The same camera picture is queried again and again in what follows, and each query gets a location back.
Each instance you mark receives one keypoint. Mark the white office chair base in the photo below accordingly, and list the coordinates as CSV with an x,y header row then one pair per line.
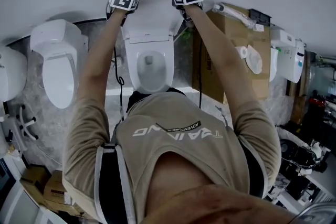
x,y
25,126

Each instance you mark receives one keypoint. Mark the black metal rack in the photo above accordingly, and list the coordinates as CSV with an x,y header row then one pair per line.
x,y
262,17

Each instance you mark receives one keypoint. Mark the round floor drain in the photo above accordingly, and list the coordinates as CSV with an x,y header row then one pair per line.
x,y
120,61

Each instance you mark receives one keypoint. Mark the small cardboard box dark label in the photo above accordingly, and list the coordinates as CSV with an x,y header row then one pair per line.
x,y
34,178

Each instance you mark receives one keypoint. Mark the white toilet with flat tank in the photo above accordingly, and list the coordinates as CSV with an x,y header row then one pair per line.
x,y
282,36

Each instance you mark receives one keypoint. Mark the black trousers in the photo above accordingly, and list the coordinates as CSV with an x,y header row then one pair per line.
x,y
136,98

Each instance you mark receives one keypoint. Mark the large cardboard box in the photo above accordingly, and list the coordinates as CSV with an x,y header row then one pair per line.
x,y
260,86

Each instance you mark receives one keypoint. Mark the plastic-wrapped white tube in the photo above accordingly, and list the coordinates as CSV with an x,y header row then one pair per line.
x,y
236,14

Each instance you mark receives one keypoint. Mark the cardboard box with printed lines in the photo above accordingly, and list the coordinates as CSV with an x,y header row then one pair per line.
x,y
55,186

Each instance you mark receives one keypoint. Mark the white toilet with tall tank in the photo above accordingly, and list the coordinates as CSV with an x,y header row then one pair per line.
x,y
59,73

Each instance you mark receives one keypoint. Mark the small white box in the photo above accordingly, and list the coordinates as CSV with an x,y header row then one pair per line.
x,y
258,28

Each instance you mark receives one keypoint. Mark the black grey-edged harness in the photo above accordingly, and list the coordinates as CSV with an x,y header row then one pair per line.
x,y
113,178

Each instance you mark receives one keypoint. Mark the white oval pad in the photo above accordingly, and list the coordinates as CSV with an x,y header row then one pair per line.
x,y
254,60

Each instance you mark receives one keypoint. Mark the person's left forearm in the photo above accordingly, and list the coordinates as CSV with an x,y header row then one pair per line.
x,y
99,60

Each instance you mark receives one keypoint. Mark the grey head mount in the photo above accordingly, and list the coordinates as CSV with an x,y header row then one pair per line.
x,y
320,213

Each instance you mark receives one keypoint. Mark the white toilet with teal button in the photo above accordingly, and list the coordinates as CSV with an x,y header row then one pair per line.
x,y
291,63

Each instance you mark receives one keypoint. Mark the white toilet paper roll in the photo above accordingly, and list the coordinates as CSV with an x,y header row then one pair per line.
x,y
240,52

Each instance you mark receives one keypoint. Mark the dark window with white frame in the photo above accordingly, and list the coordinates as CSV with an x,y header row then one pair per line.
x,y
5,178

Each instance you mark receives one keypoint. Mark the white tankless toilet bowl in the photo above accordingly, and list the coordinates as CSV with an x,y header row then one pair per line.
x,y
131,65

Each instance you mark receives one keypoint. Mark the brown wooden cabinet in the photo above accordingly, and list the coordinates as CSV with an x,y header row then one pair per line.
x,y
299,102

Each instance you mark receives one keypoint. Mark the beige t-shirt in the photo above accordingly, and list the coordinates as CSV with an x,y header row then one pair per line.
x,y
183,144

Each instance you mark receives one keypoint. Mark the green bottle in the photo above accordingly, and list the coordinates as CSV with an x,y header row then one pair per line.
x,y
187,35

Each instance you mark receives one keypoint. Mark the person's neck and face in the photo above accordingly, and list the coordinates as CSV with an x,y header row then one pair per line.
x,y
210,207

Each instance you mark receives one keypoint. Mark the person's right forearm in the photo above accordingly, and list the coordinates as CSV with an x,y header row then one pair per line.
x,y
218,55

